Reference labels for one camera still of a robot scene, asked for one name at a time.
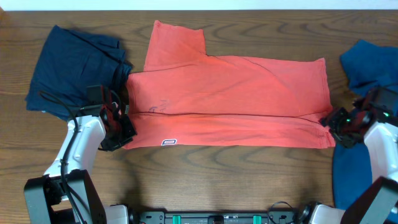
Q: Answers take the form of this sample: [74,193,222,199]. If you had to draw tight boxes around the coral red t-shirt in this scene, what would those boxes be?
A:
[126,21,335,149]

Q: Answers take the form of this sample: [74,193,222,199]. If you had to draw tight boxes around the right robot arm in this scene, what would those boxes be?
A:
[306,87,397,223]

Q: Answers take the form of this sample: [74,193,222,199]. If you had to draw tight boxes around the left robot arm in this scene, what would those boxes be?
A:
[24,85,136,223]

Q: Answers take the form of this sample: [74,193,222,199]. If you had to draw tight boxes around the blue garment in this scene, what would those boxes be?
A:
[331,39,398,215]

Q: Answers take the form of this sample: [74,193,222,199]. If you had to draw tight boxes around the folded dark navy garment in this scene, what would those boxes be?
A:
[25,26,132,121]

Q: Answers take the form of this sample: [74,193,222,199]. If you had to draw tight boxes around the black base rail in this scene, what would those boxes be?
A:
[129,201,312,224]

